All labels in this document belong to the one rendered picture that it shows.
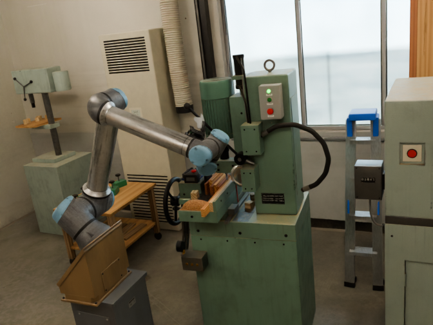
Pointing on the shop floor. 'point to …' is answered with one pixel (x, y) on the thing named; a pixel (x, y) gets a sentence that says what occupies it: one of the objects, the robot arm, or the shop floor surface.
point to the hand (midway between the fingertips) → (194, 125)
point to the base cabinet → (257, 280)
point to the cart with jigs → (129, 227)
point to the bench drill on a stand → (76, 175)
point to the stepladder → (361, 114)
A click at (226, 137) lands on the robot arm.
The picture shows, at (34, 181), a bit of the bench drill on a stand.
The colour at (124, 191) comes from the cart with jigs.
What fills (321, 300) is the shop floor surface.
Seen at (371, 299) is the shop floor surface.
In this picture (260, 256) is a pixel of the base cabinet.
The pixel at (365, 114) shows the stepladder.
